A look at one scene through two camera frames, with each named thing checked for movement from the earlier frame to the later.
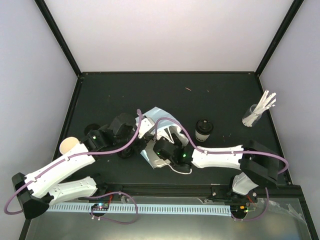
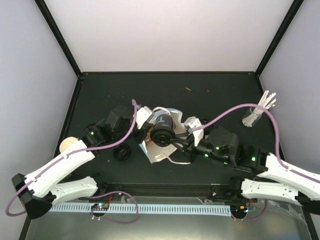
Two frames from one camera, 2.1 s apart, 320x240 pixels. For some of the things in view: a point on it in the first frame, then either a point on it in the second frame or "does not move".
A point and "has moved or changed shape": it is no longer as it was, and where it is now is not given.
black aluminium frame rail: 143,190 does not move
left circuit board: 100,206 does not move
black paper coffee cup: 204,128 has moved or changed shape
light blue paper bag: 166,122 has moved or changed shape
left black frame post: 46,13 does not move
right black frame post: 294,9 does not move
